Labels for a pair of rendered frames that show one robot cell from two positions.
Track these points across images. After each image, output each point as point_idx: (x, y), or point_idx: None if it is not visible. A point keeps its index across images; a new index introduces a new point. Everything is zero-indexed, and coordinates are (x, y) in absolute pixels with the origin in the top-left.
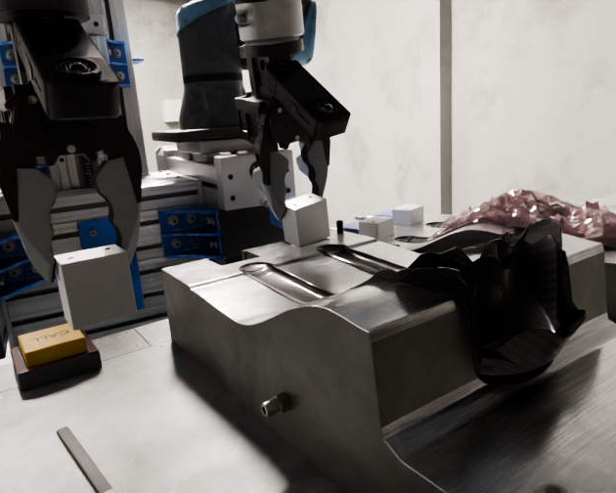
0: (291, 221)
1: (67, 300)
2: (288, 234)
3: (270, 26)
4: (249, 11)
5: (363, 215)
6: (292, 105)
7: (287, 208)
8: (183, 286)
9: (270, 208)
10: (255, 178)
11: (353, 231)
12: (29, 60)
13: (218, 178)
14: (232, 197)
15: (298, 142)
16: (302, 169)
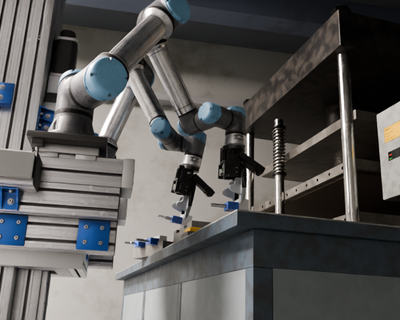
0: (188, 220)
1: (248, 207)
2: (185, 225)
3: (200, 164)
4: (198, 159)
5: (128, 241)
6: (206, 185)
7: (188, 216)
8: (210, 223)
9: (174, 216)
10: (178, 204)
11: (156, 239)
12: (254, 161)
13: (122, 206)
14: (126, 214)
15: (180, 197)
16: (174, 207)
